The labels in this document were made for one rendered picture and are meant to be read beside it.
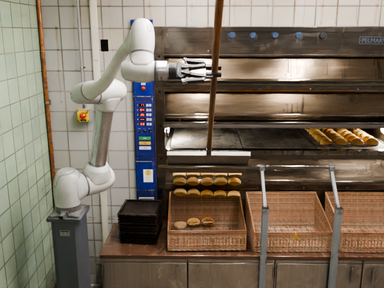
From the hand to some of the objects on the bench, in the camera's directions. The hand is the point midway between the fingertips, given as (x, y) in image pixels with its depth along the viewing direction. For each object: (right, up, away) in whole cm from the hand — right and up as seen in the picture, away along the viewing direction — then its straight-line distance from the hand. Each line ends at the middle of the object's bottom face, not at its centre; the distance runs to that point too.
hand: (214, 71), depth 194 cm
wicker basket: (+60, -102, +131) cm, 176 cm away
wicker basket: (0, -102, +131) cm, 166 cm away
